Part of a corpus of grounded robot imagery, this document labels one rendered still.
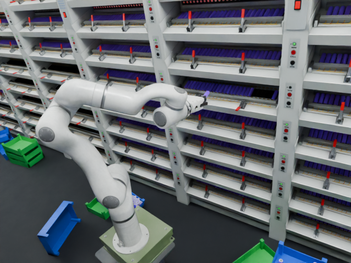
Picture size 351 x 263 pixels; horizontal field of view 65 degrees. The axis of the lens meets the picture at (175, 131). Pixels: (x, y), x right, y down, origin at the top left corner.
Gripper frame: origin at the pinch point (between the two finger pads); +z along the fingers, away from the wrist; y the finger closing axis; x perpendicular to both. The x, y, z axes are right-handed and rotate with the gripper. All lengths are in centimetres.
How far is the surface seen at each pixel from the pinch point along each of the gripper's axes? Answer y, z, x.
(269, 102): -25.1, 23.1, 4.0
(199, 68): 10.8, 17.5, -10.6
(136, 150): 77, 35, 61
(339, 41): -51, 14, -26
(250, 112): -17.6, 19.7, 9.3
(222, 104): -1.4, 20.8, 7.9
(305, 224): -49, 39, 79
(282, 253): -45, 0, 70
